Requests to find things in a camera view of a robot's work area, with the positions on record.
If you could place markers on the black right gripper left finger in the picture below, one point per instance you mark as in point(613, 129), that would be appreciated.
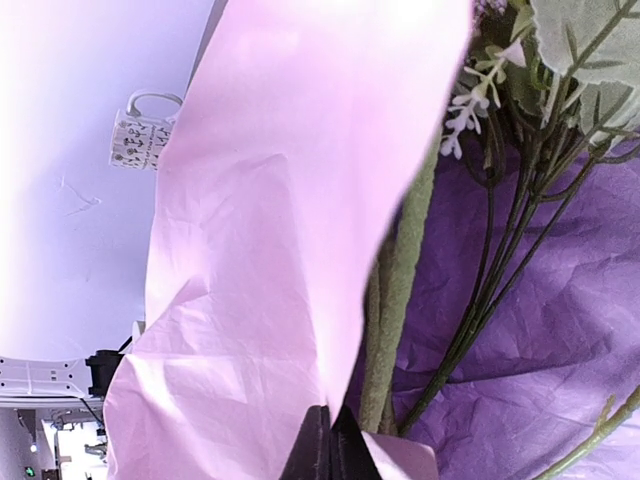
point(309, 458)

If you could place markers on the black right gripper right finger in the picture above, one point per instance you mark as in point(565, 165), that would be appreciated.
point(349, 456)

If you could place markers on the purple tissue paper sheet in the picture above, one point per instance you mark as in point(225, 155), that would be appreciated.
point(304, 126)

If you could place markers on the white purple flower bunch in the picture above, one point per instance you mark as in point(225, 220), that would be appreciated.
point(548, 91)

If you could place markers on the pink flower bunch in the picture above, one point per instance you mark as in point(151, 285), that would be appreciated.
point(388, 293)

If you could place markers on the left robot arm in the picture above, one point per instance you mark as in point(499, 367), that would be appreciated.
point(33, 384)

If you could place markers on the patterned mug yellow inside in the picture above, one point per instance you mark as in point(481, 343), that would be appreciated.
point(139, 139)

